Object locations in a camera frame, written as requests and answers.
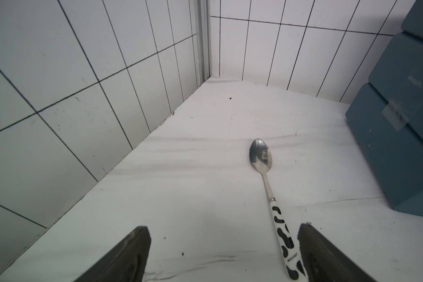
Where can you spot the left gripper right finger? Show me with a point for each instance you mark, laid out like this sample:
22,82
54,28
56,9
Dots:
324,262

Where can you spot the metal spoon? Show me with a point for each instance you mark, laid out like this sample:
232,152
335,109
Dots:
261,160

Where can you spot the teal drawer cabinet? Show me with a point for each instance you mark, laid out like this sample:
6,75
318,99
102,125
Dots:
386,117

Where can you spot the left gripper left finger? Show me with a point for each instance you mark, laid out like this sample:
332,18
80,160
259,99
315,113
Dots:
126,262

